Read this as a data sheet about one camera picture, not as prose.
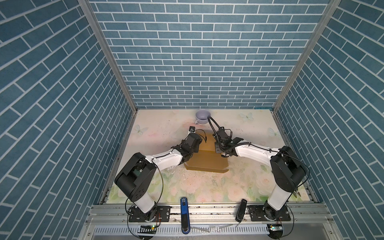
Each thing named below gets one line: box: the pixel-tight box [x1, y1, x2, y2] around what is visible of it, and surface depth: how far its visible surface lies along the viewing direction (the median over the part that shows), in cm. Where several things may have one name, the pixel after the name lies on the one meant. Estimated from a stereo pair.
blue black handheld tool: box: [180, 197, 191, 235], surface depth 74 cm
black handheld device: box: [235, 198, 248, 223], surface depth 76 cm
